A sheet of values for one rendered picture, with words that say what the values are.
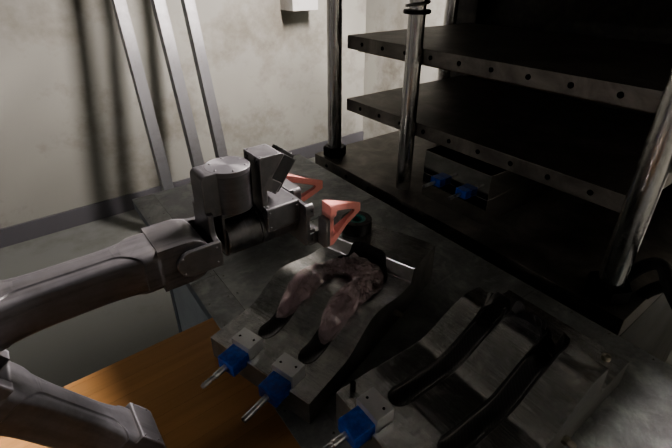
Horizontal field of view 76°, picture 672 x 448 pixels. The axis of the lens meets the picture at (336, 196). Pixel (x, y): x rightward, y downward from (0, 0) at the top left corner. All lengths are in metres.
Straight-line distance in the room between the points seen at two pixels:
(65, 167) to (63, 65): 0.63
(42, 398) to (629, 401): 0.95
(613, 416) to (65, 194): 3.03
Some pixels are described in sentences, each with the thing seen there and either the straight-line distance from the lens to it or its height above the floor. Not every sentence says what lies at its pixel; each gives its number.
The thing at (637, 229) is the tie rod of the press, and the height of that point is 1.00.
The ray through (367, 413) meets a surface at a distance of 0.75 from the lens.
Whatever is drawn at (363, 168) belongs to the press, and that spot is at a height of 0.78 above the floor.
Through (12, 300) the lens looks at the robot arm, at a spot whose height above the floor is 1.23.
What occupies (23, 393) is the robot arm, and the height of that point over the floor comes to 1.11.
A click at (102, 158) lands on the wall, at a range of 3.23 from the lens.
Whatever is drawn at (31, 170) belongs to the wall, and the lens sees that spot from 3.20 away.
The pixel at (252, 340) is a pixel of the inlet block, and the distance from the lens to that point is 0.89.
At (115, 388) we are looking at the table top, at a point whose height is 0.80.
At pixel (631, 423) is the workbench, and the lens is 1.02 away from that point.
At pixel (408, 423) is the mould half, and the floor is 0.89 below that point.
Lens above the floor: 1.52
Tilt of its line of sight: 28 degrees down
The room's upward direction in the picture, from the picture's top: straight up
